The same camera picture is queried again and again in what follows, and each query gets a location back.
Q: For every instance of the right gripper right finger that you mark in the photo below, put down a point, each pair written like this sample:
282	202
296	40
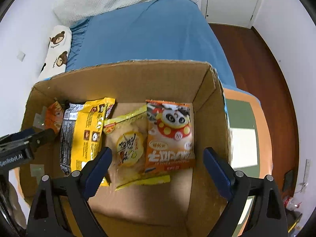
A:
267	216

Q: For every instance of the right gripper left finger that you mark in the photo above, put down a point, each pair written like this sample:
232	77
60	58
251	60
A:
47	216

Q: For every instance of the yellow black snack bag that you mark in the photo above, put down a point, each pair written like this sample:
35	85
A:
81	133

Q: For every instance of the clear yellow pastry packet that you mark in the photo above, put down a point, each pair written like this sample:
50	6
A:
130	145

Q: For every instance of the orange panda snack bag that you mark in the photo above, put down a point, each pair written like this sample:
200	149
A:
170	141

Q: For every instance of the plastic bottle on floor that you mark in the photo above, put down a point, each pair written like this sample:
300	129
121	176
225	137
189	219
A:
291	203

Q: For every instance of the cardboard box with blue print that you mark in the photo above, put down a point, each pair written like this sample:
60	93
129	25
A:
165	190

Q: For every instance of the green white checkered mat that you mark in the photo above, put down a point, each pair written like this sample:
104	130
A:
251	147

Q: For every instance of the bear print pillow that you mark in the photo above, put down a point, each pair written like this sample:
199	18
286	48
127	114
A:
57	54

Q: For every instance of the blue bed sheet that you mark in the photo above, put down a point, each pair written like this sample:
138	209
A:
160	29

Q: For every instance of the white door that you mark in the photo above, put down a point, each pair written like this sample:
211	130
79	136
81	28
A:
230	12

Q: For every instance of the wall outlet with cable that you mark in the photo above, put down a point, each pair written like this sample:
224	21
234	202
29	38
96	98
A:
289	177

